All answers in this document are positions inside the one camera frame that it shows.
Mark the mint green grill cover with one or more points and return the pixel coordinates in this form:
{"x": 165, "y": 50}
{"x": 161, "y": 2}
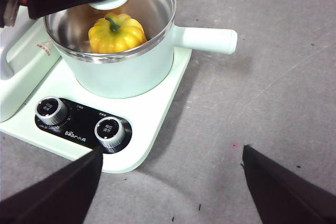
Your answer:
{"x": 23, "y": 77}

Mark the glass lid with green knob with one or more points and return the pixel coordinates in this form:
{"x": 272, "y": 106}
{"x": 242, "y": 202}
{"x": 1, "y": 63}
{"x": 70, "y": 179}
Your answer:
{"x": 110, "y": 3}

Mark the mint green breakfast machine base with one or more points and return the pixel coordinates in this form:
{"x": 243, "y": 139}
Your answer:
{"x": 157, "y": 108}

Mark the yellow pumpkin with green stem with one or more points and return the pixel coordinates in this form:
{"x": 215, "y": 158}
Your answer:
{"x": 118, "y": 37}

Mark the silver control knob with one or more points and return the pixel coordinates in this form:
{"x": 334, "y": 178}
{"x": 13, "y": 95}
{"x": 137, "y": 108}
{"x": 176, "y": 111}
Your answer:
{"x": 110, "y": 130}
{"x": 51, "y": 110}

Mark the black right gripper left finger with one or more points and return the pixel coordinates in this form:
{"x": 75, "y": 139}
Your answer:
{"x": 52, "y": 200}

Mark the black control panel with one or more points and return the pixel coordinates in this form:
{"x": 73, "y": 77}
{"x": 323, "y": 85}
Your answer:
{"x": 81, "y": 124}

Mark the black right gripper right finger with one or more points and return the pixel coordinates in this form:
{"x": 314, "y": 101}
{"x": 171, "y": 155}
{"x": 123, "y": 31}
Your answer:
{"x": 288, "y": 197}

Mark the red warning sticker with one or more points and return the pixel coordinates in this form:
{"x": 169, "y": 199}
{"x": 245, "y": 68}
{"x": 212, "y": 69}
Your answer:
{"x": 44, "y": 48}

